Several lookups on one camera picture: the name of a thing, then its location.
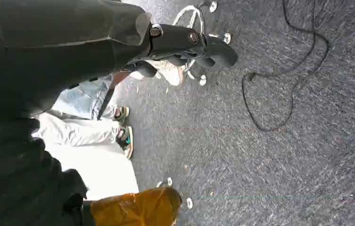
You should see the ribbed grey left arm sleeve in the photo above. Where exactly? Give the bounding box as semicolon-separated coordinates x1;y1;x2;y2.
0;117;63;226

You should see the dark strap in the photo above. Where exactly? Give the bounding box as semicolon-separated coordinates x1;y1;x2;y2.
96;71;132;121

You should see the white desk panel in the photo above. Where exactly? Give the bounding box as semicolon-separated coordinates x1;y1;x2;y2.
44;139;140;201

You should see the person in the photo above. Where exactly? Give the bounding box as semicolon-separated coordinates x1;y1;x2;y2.
31;76;134;160
129;60;185;87

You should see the black cable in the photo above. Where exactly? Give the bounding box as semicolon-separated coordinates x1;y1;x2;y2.
241;0;331;132

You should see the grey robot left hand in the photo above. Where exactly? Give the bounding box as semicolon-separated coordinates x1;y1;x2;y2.
0;0;239;226

